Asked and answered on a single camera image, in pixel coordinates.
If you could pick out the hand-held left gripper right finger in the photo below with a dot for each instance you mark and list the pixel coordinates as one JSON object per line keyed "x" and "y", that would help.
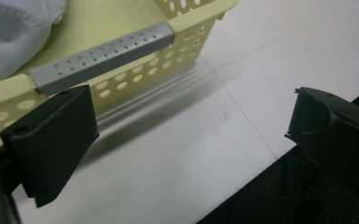
{"x": 332, "y": 137}

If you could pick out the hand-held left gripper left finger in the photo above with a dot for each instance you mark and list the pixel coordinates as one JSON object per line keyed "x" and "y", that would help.
{"x": 52, "y": 140}

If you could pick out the cream perforated plastic basket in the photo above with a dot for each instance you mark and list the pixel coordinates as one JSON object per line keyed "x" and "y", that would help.
{"x": 130, "y": 74}

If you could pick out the white sock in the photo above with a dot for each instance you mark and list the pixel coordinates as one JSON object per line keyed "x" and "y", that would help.
{"x": 12, "y": 34}

